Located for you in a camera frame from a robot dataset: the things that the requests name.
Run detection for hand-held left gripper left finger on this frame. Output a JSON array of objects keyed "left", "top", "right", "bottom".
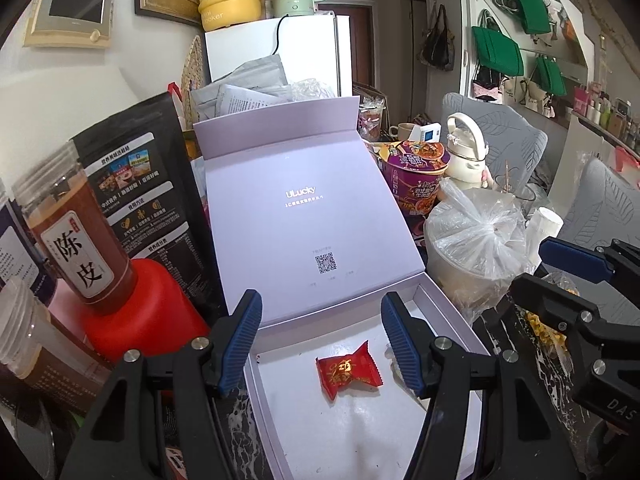
[{"left": 59, "top": 289, "right": 264, "bottom": 480}]

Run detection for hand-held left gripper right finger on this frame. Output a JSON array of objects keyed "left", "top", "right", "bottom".
[{"left": 381, "top": 291, "right": 593, "bottom": 480}]

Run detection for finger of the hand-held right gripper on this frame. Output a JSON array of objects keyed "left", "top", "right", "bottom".
[
  {"left": 509, "top": 272, "right": 640, "bottom": 366},
  {"left": 539, "top": 236, "right": 640, "bottom": 286}
]

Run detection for bag of yellow snacks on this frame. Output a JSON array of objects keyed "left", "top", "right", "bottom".
[{"left": 520, "top": 272, "right": 571, "bottom": 373}]

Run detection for red candy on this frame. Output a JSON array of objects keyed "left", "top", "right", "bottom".
[{"left": 315, "top": 340, "right": 383, "bottom": 402}]

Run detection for lavender gift box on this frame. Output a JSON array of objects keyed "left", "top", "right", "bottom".
[{"left": 192, "top": 96, "right": 496, "bottom": 480}]

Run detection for white paper roll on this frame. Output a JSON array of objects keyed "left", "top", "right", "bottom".
[{"left": 525, "top": 207, "right": 563, "bottom": 266}]

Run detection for grey leaf pattern chair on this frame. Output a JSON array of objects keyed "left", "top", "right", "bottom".
[
  {"left": 441, "top": 92, "right": 548, "bottom": 181},
  {"left": 555, "top": 157, "right": 640, "bottom": 321}
]

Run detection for drinking glass with sticks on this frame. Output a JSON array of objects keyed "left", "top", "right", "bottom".
[{"left": 495, "top": 160, "right": 536, "bottom": 216}]

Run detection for white pot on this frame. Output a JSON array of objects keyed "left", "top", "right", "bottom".
[{"left": 424, "top": 205, "right": 501, "bottom": 286}]

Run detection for clear plastic bag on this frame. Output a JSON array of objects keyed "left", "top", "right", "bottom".
[{"left": 425, "top": 177, "right": 531, "bottom": 323}]

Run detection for red plastic container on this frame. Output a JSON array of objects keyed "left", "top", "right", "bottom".
[{"left": 82, "top": 257, "right": 211, "bottom": 366}]

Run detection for row of cosmetic bottles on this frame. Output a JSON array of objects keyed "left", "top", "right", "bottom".
[{"left": 574, "top": 82, "right": 640, "bottom": 151}]

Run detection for cream water bottle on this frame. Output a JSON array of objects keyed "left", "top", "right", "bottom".
[{"left": 444, "top": 112, "right": 493, "bottom": 191}]

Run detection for purple instant noodle cup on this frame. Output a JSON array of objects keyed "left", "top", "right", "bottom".
[{"left": 375, "top": 140, "right": 451, "bottom": 218}]

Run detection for white tote bag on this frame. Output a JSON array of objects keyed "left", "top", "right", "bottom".
[{"left": 501, "top": 76, "right": 551, "bottom": 111}]

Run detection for pink box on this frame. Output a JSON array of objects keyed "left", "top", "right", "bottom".
[{"left": 50, "top": 280, "right": 96, "bottom": 331}]

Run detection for green felt bag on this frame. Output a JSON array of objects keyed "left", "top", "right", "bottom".
[
  {"left": 472, "top": 25, "right": 525, "bottom": 77},
  {"left": 509, "top": 0, "right": 551, "bottom": 36},
  {"left": 530, "top": 55, "right": 567, "bottom": 97}
]

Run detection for pink and black bag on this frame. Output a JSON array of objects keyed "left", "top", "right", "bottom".
[{"left": 472, "top": 67, "right": 502, "bottom": 101}]

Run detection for small white screen device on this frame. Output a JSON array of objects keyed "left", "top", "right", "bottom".
[{"left": 407, "top": 122, "right": 442, "bottom": 145}]

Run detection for black printed pouch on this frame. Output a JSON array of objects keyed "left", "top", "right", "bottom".
[{"left": 70, "top": 92, "right": 226, "bottom": 321}]

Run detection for clear jar with brown peel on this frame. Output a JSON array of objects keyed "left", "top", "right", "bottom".
[{"left": 12, "top": 140, "right": 138, "bottom": 317}]

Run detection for clear ribbed plastic jar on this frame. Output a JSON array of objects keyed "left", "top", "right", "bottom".
[{"left": 0, "top": 277, "right": 113, "bottom": 411}]

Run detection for clear bag of red snacks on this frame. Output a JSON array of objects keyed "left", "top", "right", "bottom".
[{"left": 357, "top": 95, "right": 388, "bottom": 142}]

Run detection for white printed papers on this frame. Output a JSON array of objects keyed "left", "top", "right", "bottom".
[{"left": 217, "top": 84, "right": 293, "bottom": 117}]

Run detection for dark blue packet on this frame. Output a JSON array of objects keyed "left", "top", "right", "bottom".
[{"left": 0, "top": 180, "right": 56, "bottom": 306}]

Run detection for black hanging handbag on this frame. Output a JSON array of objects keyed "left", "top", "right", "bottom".
[{"left": 419, "top": 4, "right": 455, "bottom": 72}]

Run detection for crumpled clear plastic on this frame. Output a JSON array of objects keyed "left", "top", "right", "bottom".
[{"left": 292, "top": 78, "right": 336, "bottom": 101}]

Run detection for grey pouch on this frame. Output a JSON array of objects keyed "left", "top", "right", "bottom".
[{"left": 190, "top": 54, "right": 293, "bottom": 126}]

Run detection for woven straw mat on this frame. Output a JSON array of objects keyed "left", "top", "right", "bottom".
[{"left": 180, "top": 35, "right": 208, "bottom": 121}]

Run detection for brown door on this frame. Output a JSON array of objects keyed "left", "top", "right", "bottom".
[{"left": 316, "top": 2, "right": 376, "bottom": 86}]

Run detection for white fridge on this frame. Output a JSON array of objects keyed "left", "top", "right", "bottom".
[{"left": 204, "top": 14, "right": 353, "bottom": 98}]

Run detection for yellow cooker pot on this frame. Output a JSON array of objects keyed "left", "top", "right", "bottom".
[{"left": 196, "top": 0, "right": 301, "bottom": 32}]

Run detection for black power cable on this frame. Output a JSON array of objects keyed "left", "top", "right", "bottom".
[{"left": 272, "top": 14, "right": 293, "bottom": 56}]

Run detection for wall intercom monitor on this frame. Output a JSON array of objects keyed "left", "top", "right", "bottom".
[{"left": 24, "top": 0, "right": 116, "bottom": 51}]

